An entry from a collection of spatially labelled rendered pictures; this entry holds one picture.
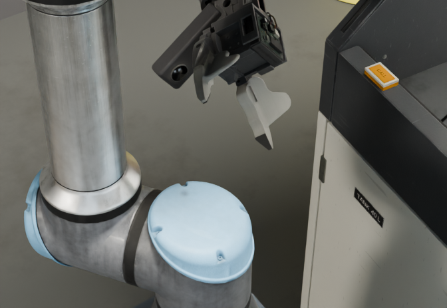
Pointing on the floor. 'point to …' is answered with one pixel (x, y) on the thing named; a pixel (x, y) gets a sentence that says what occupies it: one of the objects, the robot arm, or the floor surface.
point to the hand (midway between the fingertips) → (233, 130)
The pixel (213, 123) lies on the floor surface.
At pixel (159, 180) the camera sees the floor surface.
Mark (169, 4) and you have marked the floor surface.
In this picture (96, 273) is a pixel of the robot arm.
